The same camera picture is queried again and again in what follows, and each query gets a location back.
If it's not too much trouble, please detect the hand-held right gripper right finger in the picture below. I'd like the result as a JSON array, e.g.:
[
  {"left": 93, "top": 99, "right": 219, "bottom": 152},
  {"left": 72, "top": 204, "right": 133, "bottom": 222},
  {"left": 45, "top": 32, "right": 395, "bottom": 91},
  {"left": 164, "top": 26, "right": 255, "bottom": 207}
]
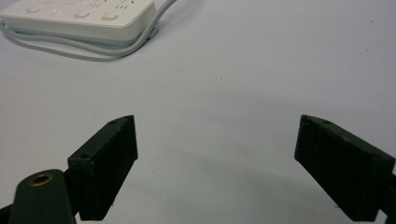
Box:
[{"left": 293, "top": 114, "right": 396, "bottom": 222}]

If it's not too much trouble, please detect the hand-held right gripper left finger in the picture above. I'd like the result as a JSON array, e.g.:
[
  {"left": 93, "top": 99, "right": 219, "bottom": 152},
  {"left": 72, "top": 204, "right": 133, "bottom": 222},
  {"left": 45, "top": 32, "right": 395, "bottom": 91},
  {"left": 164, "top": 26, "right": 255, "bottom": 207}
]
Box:
[{"left": 66, "top": 114, "right": 139, "bottom": 222}]

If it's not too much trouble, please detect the white power strip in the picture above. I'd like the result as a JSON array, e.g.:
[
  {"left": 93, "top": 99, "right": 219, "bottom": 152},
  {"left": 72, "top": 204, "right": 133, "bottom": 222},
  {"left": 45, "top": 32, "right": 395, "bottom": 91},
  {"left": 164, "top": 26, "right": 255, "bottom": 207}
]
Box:
[{"left": 0, "top": 0, "right": 158, "bottom": 44}]

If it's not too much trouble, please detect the white power strip cable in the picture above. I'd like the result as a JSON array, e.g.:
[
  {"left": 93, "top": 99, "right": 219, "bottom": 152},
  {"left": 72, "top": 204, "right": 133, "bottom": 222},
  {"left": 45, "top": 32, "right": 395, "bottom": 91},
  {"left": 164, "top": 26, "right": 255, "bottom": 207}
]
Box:
[{"left": 0, "top": 0, "right": 178, "bottom": 63}]

